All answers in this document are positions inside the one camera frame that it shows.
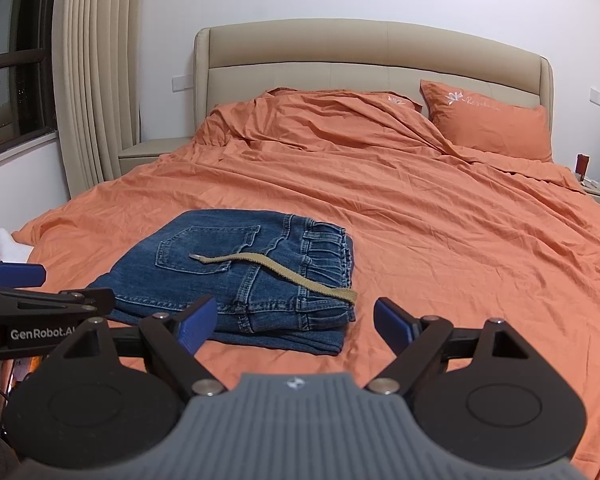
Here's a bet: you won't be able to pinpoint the dark framed window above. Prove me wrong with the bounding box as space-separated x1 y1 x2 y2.
0 0 61 163

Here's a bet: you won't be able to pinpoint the orange pillow with flower print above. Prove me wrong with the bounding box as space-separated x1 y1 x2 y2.
265 87 423 113
420 79 554 163

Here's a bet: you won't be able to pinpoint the orange duvet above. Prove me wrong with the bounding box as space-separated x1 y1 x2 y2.
10 87 600 480

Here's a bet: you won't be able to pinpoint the white sock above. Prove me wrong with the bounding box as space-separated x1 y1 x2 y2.
0 226 35 263

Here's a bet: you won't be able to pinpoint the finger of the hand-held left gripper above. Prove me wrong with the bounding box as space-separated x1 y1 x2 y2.
0 286 116 331
0 259 47 288

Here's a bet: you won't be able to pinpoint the blue denim pants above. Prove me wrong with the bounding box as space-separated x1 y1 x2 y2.
87 210 357 357

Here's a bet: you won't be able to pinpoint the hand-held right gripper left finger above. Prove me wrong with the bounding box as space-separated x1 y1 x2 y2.
45 296 226 396

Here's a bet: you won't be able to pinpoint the beige curtain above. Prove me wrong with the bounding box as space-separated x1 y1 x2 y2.
52 0 148 201

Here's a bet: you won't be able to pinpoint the beige padded headboard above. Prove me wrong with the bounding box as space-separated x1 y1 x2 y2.
194 20 555 166

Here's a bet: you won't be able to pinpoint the tan woven belt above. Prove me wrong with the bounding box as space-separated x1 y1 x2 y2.
189 252 358 305

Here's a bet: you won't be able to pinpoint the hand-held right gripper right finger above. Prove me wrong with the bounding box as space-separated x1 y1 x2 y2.
365 297 556 396

